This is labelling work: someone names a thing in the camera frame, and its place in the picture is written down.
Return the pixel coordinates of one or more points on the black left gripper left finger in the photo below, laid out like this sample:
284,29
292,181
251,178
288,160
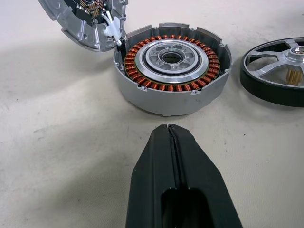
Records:
152,166

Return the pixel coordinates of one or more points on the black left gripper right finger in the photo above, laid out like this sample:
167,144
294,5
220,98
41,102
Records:
197,166

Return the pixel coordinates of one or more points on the silver spoked rotor black rim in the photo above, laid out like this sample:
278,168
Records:
259,83

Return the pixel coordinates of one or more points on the silver motor housing lid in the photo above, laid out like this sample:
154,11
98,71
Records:
78,31

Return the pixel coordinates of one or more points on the silver motor housing copper windings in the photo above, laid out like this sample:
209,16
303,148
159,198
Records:
166,99

